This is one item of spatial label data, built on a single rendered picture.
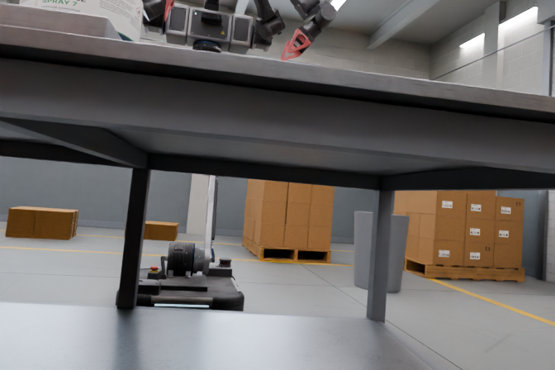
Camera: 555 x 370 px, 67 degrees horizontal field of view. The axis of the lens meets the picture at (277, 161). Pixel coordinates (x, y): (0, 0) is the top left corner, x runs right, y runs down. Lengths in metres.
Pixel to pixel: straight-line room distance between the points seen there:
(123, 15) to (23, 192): 6.42
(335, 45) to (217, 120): 7.20
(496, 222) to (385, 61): 3.92
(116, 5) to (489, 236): 4.59
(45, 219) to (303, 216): 2.90
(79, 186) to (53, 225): 1.66
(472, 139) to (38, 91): 0.51
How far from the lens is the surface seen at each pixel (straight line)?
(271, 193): 4.62
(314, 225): 4.78
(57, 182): 7.03
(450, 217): 4.70
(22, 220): 5.47
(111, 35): 0.58
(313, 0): 1.56
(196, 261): 2.15
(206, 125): 0.48
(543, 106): 0.59
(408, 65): 8.14
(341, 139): 0.50
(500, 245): 5.12
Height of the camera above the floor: 0.68
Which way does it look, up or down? 5 degrees up
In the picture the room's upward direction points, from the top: 5 degrees clockwise
